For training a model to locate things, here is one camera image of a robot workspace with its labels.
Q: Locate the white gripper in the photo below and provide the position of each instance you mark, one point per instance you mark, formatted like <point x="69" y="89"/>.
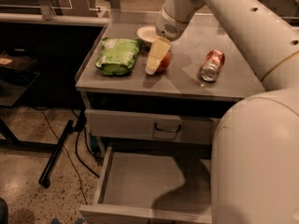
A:
<point x="167" y="26"/>

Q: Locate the red apple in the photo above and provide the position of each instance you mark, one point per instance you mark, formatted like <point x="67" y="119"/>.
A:
<point x="161" y="65"/>

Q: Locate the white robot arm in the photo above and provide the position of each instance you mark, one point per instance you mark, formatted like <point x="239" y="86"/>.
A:
<point x="255" y="153"/>

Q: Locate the grey drawer cabinet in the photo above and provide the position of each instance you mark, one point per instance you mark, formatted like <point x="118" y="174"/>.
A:
<point x="178" y="91"/>

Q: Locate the upper closed drawer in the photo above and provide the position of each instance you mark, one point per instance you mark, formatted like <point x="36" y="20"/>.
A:
<point x="147" y="126"/>

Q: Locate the open lower drawer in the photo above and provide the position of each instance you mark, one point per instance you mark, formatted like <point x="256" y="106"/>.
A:
<point x="152" y="183"/>

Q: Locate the white paper bowl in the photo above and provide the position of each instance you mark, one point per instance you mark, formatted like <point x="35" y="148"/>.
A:
<point x="147" y="34"/>

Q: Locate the green chip bag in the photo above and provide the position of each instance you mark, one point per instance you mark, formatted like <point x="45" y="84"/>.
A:
<point x="117" y="56"/>

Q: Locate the red soda can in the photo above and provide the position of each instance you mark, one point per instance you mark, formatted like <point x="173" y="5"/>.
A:
<point x="211" y="67"/>

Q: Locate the dark side table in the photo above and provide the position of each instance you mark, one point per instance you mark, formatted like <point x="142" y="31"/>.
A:
<point x="16" y="77"/>

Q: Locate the black stand leg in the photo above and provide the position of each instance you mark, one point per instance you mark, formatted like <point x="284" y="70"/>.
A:
<point x="44" y="179"/>

